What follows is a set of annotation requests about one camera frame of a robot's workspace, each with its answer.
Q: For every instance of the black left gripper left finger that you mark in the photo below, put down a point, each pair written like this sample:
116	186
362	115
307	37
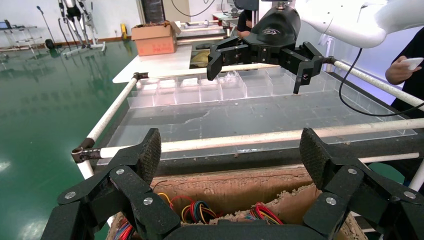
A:
132	185

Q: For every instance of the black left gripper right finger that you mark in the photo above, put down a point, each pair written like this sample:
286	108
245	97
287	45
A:
348	188

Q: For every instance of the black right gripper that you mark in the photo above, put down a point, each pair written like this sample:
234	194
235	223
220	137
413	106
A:
275	33

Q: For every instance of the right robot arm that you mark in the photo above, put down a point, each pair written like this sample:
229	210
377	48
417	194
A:
348	26

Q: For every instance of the bystander hand holding phone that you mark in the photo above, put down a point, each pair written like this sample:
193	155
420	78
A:
396	74

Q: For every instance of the distant person in black shirt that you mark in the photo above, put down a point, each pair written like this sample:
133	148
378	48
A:
244	21

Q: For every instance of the yellowish bag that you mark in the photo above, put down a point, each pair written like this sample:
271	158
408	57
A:
200	59

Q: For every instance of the beige workbench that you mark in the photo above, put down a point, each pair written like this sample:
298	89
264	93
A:
202	33

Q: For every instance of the black conveyor belt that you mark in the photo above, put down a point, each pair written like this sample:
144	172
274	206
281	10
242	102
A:
265	160

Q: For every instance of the clear acrylic divider tray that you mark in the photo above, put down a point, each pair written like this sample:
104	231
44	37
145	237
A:
185	96

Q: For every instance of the torn brown cardboard box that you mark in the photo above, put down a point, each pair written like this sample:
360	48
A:
232	188

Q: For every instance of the white table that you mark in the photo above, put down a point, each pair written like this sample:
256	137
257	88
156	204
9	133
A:
159	64

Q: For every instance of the brown cardboard carton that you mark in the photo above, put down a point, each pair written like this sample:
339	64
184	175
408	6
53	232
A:
155	43

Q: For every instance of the black pillar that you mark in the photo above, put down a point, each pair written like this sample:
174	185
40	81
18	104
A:
153	10

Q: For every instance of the person in black clothes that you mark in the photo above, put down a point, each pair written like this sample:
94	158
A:
415	86

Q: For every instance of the white phone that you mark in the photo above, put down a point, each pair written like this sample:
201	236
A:
414	63

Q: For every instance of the small yellow object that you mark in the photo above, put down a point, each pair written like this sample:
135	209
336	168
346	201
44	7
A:
123	31

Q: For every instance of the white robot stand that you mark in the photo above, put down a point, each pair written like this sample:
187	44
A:
86	30

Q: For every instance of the thin black pole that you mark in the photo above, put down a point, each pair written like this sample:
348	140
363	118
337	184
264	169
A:
46	24

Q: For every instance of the metal rolling cart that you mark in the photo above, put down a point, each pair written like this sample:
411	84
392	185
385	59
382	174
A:
20	39

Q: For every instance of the white pipe conveyor frame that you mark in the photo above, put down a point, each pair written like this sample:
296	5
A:
112	109

